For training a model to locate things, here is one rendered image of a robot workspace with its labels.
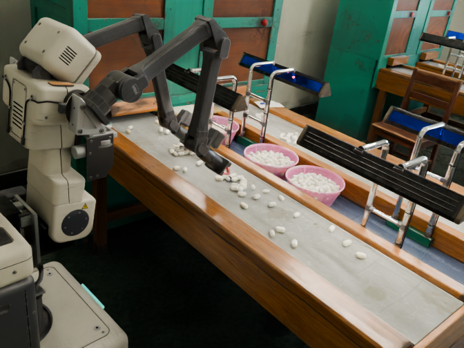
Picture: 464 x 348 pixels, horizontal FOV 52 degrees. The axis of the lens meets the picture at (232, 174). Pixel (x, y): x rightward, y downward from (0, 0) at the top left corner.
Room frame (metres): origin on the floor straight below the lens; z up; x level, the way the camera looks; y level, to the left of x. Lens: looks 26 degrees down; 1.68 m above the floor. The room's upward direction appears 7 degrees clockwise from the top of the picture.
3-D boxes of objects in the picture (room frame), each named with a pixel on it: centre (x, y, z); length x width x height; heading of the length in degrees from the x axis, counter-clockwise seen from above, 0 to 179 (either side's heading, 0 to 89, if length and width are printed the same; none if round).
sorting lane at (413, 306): (1.75, -0.05, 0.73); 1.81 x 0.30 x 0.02; 44
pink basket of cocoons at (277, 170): (2.11, -0.18, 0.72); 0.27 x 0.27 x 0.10
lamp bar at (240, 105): (2.11, 0.21, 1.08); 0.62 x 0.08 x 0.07; 44
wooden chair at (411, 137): (3.69, -1.38, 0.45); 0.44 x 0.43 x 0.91; 42
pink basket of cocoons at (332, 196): (1.90, -0.37, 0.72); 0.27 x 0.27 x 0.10
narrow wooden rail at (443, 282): (1.87, -0.17, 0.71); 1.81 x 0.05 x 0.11; 44
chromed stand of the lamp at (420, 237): (1.73, -0.81, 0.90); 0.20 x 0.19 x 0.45; 44
